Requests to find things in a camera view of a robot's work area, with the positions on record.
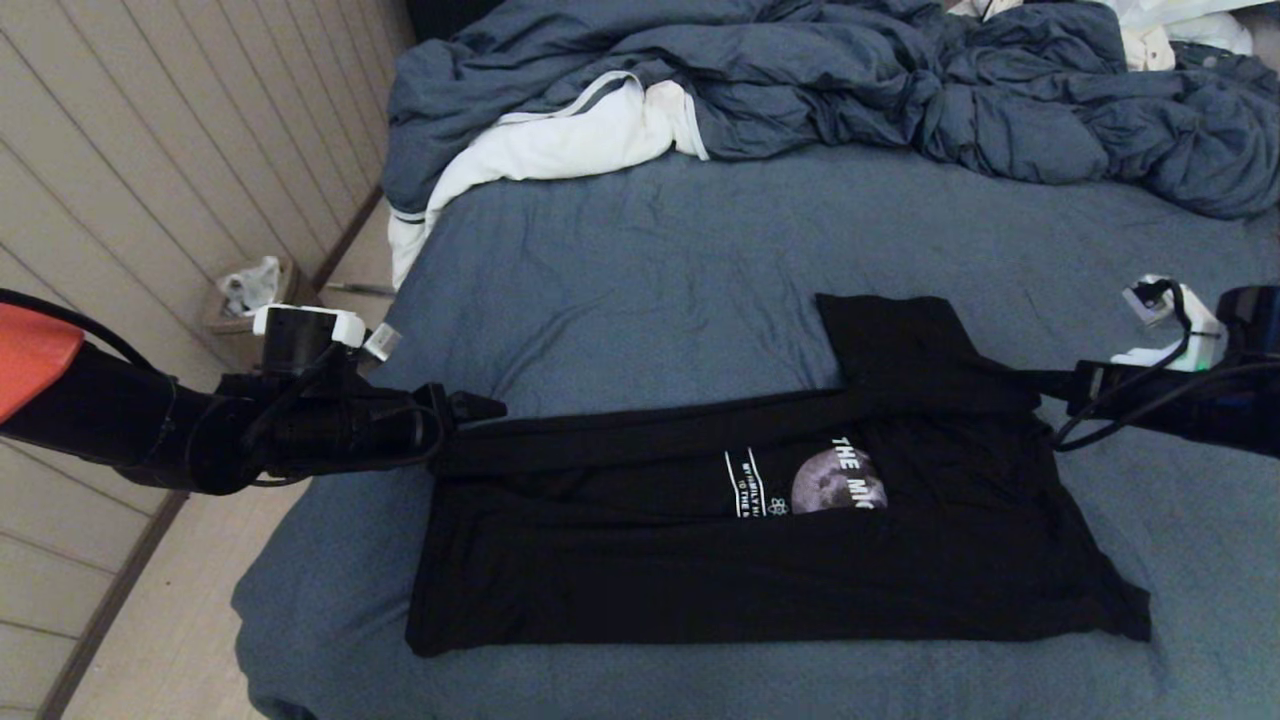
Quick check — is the black moon print T-shirt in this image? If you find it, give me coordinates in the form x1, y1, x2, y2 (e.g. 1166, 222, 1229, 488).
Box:
405, 293, 1153, 658

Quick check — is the brown trash bin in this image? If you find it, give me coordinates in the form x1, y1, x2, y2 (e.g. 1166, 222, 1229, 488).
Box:
205, 262, 323, 373

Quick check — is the clear plastic bin liner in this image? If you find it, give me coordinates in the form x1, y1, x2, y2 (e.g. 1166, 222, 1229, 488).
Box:
218, 256, 284, 319

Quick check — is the blue bed sheet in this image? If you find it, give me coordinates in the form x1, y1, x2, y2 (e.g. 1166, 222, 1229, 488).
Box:
232, 145, 1280, 720

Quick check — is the white blanket grey stripe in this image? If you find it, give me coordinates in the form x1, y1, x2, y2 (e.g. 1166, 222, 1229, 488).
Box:
386, 72, 709, 291

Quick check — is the black headboard panel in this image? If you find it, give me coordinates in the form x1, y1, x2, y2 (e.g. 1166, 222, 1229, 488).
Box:
405, 0, 511, 46

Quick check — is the crumpled blue duvet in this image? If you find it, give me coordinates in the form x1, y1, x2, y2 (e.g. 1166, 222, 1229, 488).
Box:
380, 0, 1280, 223

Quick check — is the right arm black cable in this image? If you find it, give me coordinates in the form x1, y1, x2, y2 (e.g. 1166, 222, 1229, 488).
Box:
1050, 280, 1280, 454

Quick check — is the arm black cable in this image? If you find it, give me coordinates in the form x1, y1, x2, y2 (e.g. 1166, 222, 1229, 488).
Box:
0, 288, 156, 373
1050, 280, 1280, 454

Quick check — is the right motor cylinder white bracket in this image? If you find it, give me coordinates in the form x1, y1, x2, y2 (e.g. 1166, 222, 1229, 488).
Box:
1110, 283, 1280, 374

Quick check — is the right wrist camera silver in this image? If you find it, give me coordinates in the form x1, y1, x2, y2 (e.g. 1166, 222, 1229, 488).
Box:
1122, 275, 1183, 328

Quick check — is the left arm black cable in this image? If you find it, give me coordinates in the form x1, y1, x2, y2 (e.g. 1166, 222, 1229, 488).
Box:
0, 288, 156, 373

